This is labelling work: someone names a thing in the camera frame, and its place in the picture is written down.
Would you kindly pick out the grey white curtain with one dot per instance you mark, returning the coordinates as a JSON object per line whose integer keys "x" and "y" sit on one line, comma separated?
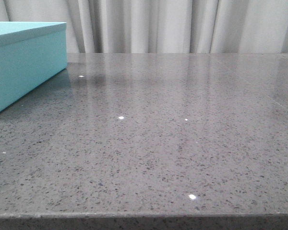
{"x": 161, "y": 26}

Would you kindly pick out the light blue plastic box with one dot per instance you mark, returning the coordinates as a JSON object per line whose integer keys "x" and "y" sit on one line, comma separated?
{"x": 30, "y": 54}

